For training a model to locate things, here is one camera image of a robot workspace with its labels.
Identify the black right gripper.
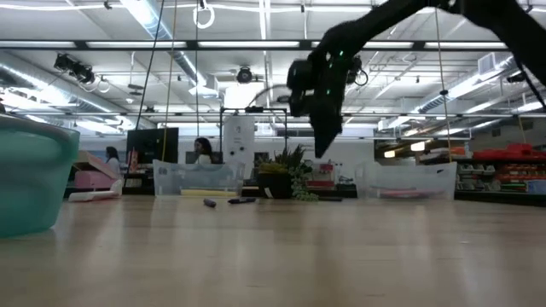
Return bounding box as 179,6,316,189
308,80,347,159

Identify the clear plastic bin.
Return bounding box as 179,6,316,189
355,160,458,201
152,159,247,199

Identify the yellow crayon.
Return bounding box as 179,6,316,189
179,188,239,198

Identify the teal plastic bin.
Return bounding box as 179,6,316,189
0,111,81,240

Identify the shelving with red bins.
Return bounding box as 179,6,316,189
420,142,546,194

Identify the red background box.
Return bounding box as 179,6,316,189
305,163,337,189

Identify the potted succulent plant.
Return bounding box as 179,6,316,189
254,143,320,203

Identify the white pillar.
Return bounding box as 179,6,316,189
222,115,256,162

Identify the black monitor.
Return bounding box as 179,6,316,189
125,127,180,165

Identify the pink stapler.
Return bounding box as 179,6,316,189
70,148,124,203

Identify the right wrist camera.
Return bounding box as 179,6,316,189
288,90,312,118

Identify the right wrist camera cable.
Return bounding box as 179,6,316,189
246,83,295,108

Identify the thin black hanging cable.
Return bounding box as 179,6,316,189
195,0,200,140

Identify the white cable ring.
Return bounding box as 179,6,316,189
192,2,216,30

